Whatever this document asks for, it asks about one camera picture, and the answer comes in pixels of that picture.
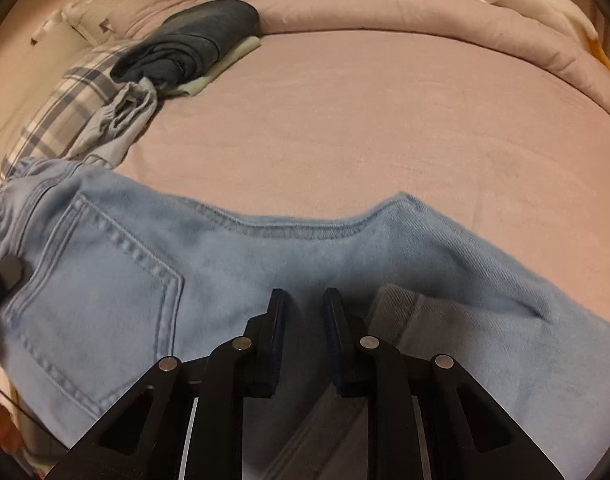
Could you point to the white plush toy black marks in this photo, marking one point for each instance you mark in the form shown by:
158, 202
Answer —
46, 29

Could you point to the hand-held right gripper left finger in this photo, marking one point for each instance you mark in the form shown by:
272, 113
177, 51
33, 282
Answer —
276, 345

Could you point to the plaid grey white cloth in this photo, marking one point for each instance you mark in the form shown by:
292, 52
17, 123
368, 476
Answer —
60, 110

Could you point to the pink duvet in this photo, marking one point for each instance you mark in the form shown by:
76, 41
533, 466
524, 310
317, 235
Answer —
385, 10

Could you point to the crumpled light blue garment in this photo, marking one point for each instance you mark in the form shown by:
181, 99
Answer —
120, 115

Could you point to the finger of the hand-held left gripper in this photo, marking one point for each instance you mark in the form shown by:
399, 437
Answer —
9, 272

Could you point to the folded light green cloth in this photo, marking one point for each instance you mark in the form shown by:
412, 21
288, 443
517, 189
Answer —
237, 52

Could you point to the folded dark blue jeans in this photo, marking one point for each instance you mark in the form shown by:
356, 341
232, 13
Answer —
205, 30

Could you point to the light blue denim pants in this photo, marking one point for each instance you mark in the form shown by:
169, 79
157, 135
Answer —
135, 280

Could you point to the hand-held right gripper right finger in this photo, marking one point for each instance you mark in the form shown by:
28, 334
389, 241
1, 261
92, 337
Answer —
332, 345

